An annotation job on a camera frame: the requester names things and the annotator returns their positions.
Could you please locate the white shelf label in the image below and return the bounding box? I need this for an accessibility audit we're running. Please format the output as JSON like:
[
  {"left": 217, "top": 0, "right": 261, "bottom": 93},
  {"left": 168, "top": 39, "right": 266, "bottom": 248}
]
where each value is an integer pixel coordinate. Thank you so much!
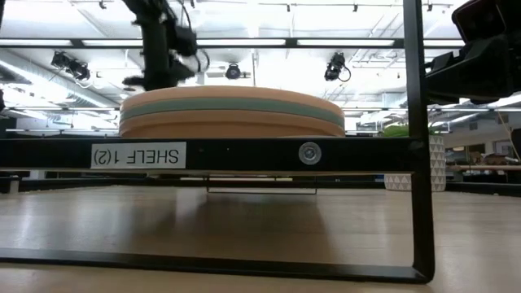
[{"left": 90, "top": 141, "right": 187, "bottom": 170}]

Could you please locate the pale peach plate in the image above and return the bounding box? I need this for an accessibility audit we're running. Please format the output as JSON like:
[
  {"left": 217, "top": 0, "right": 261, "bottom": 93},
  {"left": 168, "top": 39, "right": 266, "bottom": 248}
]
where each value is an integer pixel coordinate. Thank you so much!
[{"left": 120, "top": 85, "right": 344, "bottom": 117}]

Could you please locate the tan brown plate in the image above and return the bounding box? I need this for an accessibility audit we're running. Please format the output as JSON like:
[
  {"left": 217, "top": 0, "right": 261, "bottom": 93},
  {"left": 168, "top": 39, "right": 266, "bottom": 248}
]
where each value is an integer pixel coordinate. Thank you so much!
[{"left": 119, "top": 109, "right": 346, "bottom": 138}]

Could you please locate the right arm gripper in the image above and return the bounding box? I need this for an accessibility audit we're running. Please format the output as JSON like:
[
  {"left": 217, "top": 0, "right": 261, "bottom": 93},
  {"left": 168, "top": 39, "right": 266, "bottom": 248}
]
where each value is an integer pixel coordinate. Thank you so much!
[{"left": 425, "top": 34, "right": 521, "bottom": 105}]

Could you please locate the succulent in white patterned pot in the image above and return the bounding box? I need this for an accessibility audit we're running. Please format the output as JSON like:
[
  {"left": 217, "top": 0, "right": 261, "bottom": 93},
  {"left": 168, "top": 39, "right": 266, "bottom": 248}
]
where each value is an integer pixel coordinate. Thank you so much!
[{"left": 382, "top": 124, "right": 447, "bottom": 192}]

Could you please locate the black aluminium rig frame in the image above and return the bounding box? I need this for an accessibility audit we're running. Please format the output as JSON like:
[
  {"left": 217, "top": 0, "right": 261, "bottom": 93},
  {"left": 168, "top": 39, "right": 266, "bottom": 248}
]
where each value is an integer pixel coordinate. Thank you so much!
[{"left": 0, "top": 37, "right": 521, "bottom": 195}]

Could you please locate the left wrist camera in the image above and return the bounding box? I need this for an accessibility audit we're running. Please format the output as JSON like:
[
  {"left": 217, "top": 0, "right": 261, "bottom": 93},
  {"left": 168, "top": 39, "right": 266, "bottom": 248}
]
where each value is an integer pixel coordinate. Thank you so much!
[{"left": 169, "top": 24, "right": 200, "bottom": 58}]

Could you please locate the background wooden desk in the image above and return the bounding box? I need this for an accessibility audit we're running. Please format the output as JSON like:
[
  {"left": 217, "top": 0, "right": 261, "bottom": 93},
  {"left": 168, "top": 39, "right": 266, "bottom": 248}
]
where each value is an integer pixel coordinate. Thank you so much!
[{"left": 445, "top": 152, "right": 521, "bottom": 184}]

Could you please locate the light teal plate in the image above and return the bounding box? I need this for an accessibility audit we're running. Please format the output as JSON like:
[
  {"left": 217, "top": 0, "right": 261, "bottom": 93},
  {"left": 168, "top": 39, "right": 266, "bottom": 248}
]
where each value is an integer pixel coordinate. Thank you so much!
[{"left": 120, "top": 96, "right": 346, "bottom": 128}]

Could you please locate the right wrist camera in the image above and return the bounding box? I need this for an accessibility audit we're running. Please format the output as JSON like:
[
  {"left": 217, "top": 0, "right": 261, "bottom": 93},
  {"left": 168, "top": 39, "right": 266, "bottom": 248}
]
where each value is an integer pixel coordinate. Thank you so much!
[{"left": 451, "top": 0, "right": 521, "bottom": 42}]

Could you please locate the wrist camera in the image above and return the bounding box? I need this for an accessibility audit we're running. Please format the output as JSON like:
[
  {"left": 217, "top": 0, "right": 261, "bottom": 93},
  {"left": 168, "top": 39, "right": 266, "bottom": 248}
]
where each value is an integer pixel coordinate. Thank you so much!
[
  {"left": 169, "top": 24, "right": 200, "bottom": 58},
  {"left": 451, "top": 0, "right": 521, "bottom": 42}
]

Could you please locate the silver ceiling duct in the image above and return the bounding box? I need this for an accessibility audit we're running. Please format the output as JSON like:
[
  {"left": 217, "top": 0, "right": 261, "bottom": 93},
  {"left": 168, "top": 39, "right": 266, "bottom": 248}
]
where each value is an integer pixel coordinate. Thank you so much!
[{"left": 0, "top": 48, "right": 119, "bottom": 109}]

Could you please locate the black ceiling spotlight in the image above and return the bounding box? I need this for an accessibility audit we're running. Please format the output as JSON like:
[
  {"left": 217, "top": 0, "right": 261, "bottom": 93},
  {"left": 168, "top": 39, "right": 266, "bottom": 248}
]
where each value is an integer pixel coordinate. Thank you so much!
[
  {"left": 324, "top": 51, "right": 352, "bottom": 82},
  {"left": 50, "top": 50, "right": 91, "bottom": 82},
  {"left": 224, "top": 63, "right": 242, "bottom": 81}
]

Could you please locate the wooden shelf with black frame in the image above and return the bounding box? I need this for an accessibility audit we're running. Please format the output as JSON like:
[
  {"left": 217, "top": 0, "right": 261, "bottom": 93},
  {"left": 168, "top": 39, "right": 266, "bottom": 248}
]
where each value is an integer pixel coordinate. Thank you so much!
[{"left": 0, "top": 0, "right": 436, "bottom": 285}]

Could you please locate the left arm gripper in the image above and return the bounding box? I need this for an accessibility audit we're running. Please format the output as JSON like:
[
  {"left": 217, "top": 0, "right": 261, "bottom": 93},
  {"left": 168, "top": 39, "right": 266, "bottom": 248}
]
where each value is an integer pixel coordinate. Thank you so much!
[{"left": 140, "top": 11, "right": 172, "bottom": 92}]

